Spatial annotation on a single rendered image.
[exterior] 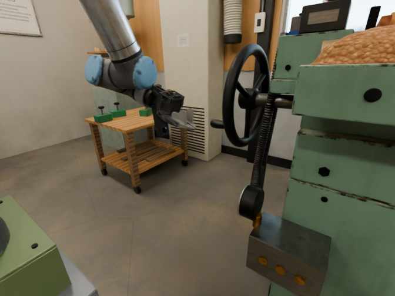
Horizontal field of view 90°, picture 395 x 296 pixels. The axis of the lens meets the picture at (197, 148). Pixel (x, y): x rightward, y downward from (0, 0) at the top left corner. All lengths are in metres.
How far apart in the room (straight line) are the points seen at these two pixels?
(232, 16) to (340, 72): 1.64
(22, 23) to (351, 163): 3.06
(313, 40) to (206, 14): 1.42
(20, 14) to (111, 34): 2.54
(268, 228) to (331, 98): 0.25
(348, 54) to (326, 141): 0.13
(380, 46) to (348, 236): 0.29
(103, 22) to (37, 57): 2.52
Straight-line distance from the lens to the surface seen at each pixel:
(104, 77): 0.70
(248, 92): 0.59
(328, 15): 0.51
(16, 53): 3.04
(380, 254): 0.45
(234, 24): 1.87
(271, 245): 0.39
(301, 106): 0.28
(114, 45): 0.60
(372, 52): 0.29
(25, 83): 3.03
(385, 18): 0.43
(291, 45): 0.52
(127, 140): 1.42
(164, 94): 0.68
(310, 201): 0.41
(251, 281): 1.11
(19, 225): 0.49
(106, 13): 0.59
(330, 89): 0.28
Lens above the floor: 0.90
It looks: 22 degrees down
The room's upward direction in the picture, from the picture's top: 1 degrees counter-clockwise
